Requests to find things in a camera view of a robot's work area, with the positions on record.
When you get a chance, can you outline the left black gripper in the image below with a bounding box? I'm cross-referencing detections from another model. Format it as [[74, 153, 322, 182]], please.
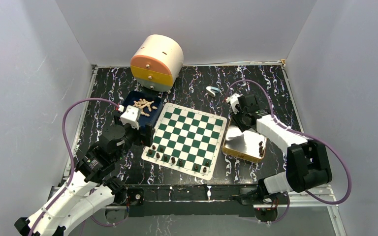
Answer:
[[114, 113, 155, 162]]

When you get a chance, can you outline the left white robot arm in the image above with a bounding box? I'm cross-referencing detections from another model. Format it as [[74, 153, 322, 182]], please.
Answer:
[[14, 123, 154, 236]]

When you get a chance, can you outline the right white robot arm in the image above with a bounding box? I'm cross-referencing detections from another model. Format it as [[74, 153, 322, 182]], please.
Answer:
[[225, 93, 332, 204]]

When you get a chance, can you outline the pile of light chess pieces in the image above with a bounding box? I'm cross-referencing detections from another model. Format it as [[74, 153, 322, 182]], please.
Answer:
[[133, 99, 158, 117]]

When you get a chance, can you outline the green white chess board mat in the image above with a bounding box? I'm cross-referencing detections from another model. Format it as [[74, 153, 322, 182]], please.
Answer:
[[141, 103, 227, 180]]

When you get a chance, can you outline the small white blue clip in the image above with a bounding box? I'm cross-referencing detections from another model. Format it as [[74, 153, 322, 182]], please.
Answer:
[[206, 86, 220, 97]]

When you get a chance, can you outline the dark blue plastic bin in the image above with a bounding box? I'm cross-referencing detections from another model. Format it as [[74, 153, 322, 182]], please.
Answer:
[[121, 91, 163, 128]]

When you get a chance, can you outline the round drawer cabinet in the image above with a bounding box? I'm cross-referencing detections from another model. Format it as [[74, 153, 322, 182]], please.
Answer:
[[130, 34, 184, 92]]

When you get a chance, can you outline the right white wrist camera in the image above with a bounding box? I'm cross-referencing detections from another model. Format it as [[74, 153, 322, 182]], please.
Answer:
[[225, 93, 240, 106]]

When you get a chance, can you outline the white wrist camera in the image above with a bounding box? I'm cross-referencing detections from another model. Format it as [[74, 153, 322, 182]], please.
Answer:
[[225, 93, 240, 106], [120, 105, 141, 130]]

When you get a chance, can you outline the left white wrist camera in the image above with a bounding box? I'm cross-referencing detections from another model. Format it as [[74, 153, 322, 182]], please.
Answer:
[[120, 105, 141, 130]]

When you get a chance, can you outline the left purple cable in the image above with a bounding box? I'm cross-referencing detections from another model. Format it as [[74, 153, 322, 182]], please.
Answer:
[[27, 98, 125, 236]]

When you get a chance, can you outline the black base frame rail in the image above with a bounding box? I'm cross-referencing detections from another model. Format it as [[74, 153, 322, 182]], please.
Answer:
[[104, 184, 279, 225]]

